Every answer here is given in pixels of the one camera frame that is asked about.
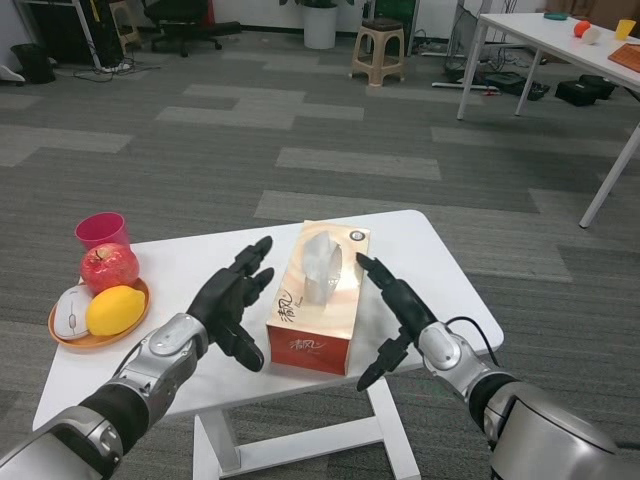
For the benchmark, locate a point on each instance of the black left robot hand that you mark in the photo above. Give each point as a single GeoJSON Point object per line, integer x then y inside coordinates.
{"type": "Point", "coordinates": [225, 300]}

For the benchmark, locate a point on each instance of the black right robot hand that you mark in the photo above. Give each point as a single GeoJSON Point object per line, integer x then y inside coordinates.
{"type": "Point", "coordinates": [407, 307]}

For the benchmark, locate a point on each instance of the red and beige tissue box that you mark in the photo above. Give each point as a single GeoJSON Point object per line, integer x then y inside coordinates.
{"type": "Point", "coordinates": [307, 350]}

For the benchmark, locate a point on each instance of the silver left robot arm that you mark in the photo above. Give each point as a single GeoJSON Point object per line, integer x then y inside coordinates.
{"type": "Point", "coordinates": [165, 355]}

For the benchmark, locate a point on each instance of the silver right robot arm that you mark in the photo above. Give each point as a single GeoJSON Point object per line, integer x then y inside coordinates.
{"type": "Point", "coordinates": [450, 355]}

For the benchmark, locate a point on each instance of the yellow lemon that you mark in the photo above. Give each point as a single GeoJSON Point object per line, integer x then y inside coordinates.
{"type": "Point", "coordinates": [115, 310]}

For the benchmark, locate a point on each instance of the red apple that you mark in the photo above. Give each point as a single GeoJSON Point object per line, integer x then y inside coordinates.
{"type": "Point", "coordinates": [107, 270]}

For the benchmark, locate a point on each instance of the pink plastic cup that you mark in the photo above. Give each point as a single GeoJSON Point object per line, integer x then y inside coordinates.
{"type": "Point", "coordinates": [102, 230]}

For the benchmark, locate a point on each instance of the orange plate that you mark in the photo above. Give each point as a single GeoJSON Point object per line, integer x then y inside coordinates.
{"type": "Point", "coordinates": [90, 341]}

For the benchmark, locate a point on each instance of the white computer mouse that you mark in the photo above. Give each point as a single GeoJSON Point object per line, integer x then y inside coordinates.
{"type": "Point", "coordinates": [70, 312]}

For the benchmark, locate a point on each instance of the white standing desk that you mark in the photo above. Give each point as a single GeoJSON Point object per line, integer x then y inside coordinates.
{"type": "Point", "coordinates": [460, 86]}

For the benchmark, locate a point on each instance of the black bag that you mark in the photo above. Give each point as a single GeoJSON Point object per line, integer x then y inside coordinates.
{"type": "Point", "coordinates": [505, 82]}

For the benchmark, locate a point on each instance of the small black pouch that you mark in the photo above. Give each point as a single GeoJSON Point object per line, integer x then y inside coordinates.
{"type": "Point", "coordinates": [539, 91]}

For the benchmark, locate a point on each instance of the white power strip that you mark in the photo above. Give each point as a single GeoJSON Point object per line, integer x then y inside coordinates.
{"type": "Point", "coordinates": [116, 66]}

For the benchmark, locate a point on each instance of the flat black case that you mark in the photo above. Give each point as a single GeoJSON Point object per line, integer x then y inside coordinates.
{"type": "Point", "coordinates": [575, 94]}
{"type": "Point", "coordinates": [605, 85]}

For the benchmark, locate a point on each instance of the black office chair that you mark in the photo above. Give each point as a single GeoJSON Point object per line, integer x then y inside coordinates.
{"type": "Point", "coordinates": [185, 30]}

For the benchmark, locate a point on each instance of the beige plastic stool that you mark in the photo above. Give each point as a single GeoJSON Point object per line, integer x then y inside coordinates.
{"type": "Point", "coordinates": [382, 32]}

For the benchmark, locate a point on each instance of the white plant pot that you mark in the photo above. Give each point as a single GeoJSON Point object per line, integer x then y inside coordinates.
{"type": "Point", "coordinates": [320, 27]}

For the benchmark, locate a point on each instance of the black and green cabinet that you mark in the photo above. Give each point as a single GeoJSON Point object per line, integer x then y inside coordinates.
{"type": "Point", "coordinates": [395, 15]}

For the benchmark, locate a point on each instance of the small yellowish stool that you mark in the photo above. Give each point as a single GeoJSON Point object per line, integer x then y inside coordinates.
{"type": "Point", "coordinates": [124, 25]}

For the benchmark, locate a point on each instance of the large white desk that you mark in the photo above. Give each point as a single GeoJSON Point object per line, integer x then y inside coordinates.
{"type": "Point", "coordinates": [540, 32]}

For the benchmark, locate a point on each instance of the black trash bin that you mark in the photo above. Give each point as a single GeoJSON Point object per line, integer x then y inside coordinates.
{"type": "Point", "coordinates": [32, 62]}

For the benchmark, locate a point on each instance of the white base foot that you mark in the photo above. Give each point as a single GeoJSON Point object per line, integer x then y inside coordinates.
{"type": "Point", "coordinates": [12, 75]}

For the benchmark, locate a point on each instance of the green potted plant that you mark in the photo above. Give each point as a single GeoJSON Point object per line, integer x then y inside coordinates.
{"type": "Point", "coordinates": [320, 2]}

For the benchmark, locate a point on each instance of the teal plate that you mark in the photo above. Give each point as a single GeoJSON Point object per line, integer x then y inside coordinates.
{"type": "Point", "coordinates": [555, 16]}

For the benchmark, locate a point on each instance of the white cup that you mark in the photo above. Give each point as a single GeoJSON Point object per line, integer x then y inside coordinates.
{"type": "Point", "coordinates": [592, 36]}

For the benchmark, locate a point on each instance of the orange ball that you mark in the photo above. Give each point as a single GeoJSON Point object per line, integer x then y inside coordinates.
{"type": "Point", "coordinates": [581, 28]}

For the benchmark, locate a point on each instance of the orange board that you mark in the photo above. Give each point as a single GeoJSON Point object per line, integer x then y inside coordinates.
{"type": "Point", "coordinates": [627, 55]}

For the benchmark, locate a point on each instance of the yellow cup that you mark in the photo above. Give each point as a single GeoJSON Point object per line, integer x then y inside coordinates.
{"type": "Point", "coordinates": [625, 30]}

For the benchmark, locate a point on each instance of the white table base frame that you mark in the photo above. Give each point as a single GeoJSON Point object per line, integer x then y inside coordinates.
{"type": "Point", "coordinates": [395, 430]}

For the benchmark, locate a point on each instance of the white desk leg frame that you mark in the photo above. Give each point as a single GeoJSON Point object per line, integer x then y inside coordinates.
{"type": "Point", "coordinates": [87, 35]}

